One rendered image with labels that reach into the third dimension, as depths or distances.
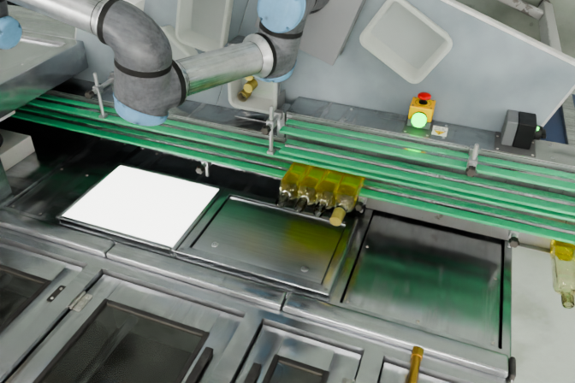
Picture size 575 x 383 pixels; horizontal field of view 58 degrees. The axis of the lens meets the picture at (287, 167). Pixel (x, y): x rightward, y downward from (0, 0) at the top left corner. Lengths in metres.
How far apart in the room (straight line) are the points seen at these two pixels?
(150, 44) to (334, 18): 0.63
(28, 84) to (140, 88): 0.91
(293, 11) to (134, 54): 0.43
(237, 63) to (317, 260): 0.61
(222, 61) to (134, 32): 0.26
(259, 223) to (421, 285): 0.52
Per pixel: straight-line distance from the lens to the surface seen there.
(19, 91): 1.95
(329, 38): 1.55
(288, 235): 1.61
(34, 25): 2.39
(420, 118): 1.59
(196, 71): 1.21
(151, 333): 1.45
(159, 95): 1.13
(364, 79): 1.69
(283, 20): 1.32
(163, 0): 1.88
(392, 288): 1.53
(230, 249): 1.56
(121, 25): 1.09
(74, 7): 1.15
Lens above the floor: 2.26
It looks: 51 degrees down
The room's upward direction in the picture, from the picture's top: 147 degrees counter-clockwise
